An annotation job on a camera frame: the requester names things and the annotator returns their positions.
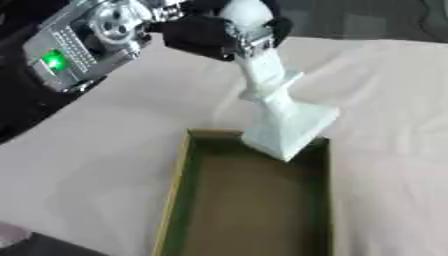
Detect white tower-shaped figure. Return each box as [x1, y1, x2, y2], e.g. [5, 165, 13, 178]
[217, 0, 342, 163]

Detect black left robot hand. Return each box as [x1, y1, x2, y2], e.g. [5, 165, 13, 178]
[143, 0, 296, 63]

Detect tan open cardboard box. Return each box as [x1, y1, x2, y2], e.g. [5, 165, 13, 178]
[148, 128, 335, 256]

